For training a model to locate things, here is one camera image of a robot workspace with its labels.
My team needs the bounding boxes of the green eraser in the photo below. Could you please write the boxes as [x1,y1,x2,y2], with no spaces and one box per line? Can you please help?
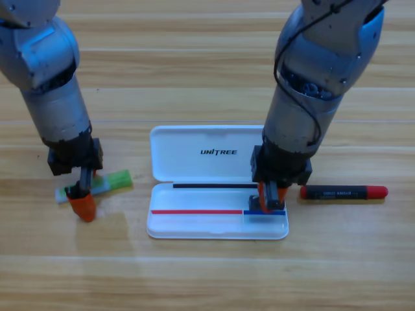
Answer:
[54,169,134,204]

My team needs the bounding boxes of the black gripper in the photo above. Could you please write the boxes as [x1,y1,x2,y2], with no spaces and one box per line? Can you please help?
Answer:
[250,144,313,214]
[43,128,104,223]

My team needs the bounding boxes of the white Unitree pencil case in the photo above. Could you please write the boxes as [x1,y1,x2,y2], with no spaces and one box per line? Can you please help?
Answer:
[146,124,289,240]

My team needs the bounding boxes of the red and black marker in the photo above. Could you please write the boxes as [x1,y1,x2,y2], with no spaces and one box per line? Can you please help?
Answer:
[300,185,389,200]

